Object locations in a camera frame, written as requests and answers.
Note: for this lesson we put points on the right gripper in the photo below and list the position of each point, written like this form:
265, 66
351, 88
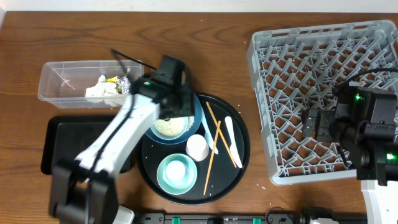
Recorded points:
324, 118

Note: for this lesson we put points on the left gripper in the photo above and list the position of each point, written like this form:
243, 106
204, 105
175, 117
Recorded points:
189, 109

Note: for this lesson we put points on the pile of white rice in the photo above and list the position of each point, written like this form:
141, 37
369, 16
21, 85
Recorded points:
174, 127

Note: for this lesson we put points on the dark blue plate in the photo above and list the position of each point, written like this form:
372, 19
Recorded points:
190, 131

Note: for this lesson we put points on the pink cup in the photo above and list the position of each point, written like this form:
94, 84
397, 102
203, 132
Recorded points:
197, 148

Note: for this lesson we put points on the silver foil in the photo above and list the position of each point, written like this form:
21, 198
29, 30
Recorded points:
124, 84

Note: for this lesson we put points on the yellow snack wrapper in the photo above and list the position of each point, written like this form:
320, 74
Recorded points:
117, 81

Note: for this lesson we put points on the white tissue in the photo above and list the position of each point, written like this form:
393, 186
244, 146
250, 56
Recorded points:
104, 92

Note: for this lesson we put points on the light blue small plate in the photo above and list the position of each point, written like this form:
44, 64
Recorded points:
157, 134

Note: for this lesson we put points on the white cup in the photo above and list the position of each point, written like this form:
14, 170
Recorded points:
175, 172

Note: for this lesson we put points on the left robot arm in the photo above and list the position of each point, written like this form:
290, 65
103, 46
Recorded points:
83, 190

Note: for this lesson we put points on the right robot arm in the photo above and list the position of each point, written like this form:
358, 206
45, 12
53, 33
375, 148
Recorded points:
363, 123

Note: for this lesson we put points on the grey dishwasher rack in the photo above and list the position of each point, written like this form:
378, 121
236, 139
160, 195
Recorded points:
292, 70

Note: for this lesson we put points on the wooden chopstick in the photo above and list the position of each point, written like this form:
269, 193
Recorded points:
221, 134
212, 157

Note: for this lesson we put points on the light blue plastic knife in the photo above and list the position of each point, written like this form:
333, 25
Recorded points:
208, 137

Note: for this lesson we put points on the black round tray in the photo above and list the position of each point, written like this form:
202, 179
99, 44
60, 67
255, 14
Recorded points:
223, 177

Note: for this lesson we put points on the teal bowl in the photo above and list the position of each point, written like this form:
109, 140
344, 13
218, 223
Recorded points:
186, 184

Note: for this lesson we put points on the clear plastic bin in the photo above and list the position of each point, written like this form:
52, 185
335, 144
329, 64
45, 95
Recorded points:
63, 84

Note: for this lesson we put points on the black rectangular tray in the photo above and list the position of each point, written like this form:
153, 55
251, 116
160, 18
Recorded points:
67, 136

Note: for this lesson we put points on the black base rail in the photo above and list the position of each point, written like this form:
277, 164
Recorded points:
159, 218

